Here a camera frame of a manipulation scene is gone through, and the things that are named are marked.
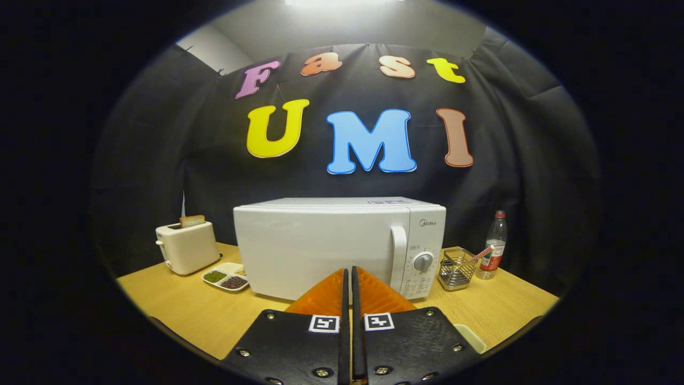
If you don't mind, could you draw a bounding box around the metal wire basket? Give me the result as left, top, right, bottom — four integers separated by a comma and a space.
437, 248, 478, 291

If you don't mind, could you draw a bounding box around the cream square plate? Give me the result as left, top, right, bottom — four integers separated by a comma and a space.
454, 324, 488, 355

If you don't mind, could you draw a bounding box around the clear plastic water bottle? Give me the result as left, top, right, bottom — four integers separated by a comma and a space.
476, 210, 508, 280

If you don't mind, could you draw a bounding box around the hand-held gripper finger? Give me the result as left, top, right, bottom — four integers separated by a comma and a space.
222, 267, 351, 385
351, 266, 481, 385

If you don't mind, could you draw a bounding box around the white microwave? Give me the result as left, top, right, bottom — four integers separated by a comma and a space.
233, 197, 447, 302

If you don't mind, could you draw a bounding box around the white divided bean dish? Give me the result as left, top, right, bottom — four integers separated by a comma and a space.
201, 262, 250, 292

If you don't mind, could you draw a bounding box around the white toaster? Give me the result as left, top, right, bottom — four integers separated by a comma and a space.
155, 221, 221, 276

